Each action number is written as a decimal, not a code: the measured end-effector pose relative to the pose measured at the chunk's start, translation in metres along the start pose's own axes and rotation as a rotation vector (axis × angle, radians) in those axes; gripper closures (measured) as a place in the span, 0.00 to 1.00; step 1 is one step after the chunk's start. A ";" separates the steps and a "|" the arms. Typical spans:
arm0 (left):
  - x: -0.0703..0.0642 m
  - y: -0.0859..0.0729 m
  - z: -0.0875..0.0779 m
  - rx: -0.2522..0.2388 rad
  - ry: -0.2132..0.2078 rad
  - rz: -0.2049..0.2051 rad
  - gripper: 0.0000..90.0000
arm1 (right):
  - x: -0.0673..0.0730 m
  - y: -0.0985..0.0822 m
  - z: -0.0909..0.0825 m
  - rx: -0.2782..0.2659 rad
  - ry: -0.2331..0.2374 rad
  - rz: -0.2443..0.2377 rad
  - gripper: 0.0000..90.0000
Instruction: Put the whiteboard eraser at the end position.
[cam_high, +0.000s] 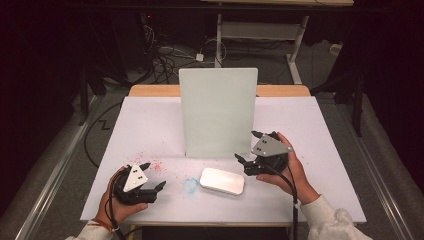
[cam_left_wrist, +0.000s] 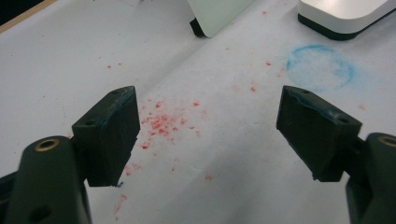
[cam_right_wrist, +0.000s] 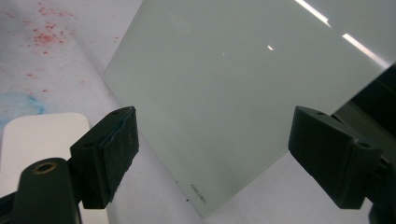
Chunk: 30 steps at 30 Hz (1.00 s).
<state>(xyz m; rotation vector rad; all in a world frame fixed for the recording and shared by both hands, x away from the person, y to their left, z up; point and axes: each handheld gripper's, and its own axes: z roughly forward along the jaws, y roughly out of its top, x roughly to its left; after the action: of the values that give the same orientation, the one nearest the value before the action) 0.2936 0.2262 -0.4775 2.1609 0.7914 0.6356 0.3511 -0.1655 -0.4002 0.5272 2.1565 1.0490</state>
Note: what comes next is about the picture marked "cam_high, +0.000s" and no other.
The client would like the black metal stand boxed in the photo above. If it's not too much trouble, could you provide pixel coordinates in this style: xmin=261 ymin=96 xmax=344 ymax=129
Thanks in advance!
xmin=311 ymin=71 xmax=365 ymax=138
xmin=77 ymin=63 xmax=108 ymax=127

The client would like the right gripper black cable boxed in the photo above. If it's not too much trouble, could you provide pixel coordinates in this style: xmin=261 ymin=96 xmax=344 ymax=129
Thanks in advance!
xmin=265 ymin=163 xmax=300 ymax=240

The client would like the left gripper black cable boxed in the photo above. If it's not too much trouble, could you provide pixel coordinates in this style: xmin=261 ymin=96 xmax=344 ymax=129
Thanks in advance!
xmin=105 ymin=169 xmax=128 ymax=240

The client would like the black floor cable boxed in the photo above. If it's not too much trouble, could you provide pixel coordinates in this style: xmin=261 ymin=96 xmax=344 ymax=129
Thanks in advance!
xmin=83 ymin=101 xmax=124 ymax=169

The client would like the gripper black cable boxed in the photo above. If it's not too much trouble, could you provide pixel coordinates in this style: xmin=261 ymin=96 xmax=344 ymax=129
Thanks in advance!
xmin=265 ymin=163 xmax=300 ymax=240
xmin=105 ymin=169 xmax=128 ymax=240

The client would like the white glass whiteboard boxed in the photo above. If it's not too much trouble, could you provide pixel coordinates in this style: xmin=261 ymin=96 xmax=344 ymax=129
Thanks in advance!
xmin=178 ymin=67 xmax=259 ymax=159

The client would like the white whiteboard eraser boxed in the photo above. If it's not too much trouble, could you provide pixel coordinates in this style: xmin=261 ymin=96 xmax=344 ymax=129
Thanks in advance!
xmin=198 ymin=167 xmax=246 ymax=197

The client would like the white metal table frame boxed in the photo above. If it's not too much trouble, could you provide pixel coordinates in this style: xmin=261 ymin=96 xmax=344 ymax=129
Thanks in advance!
xmin=214 ymin=13 xmax=310 ymax=85

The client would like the person's left hand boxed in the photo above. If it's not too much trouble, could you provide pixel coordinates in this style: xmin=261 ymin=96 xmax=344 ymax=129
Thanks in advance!
xmin=95 ymin=166 xmax=150 ymax=227

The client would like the aluminium rail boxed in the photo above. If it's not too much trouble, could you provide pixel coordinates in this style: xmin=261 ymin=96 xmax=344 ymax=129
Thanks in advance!
xmin=13 ymin=95 xmax=105 ymax=240
xmin=335 ymin=101 xmax=416 ymax=240

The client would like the white paper table cover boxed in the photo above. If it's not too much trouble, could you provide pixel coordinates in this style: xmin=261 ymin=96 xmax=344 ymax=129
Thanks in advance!
xmin=79 ymin=96 xmax=367 ymax=225

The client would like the tangle of floor cables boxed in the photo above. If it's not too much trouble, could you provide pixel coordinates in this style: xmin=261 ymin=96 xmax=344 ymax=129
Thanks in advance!
xmin=141 ymin=24 xmax=228 ymax=85

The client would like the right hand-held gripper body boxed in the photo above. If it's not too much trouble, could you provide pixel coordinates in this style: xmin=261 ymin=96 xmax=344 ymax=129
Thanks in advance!
xmin=244 ymin=131 xmax=292 ymax=177

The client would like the red string bracelet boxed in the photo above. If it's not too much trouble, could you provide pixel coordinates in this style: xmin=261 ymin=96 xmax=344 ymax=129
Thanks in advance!
xmin=88 ymin=218 xmax=117 ymax=233

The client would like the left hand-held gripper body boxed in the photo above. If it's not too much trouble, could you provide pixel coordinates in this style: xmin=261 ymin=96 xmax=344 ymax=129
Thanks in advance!
xmin=112 ymin=163 xmax=158 ymax=205

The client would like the person's right hand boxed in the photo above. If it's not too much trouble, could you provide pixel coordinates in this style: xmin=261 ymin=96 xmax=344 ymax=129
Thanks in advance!
xmin=255 ymin=131 xmax=321 ymax=205

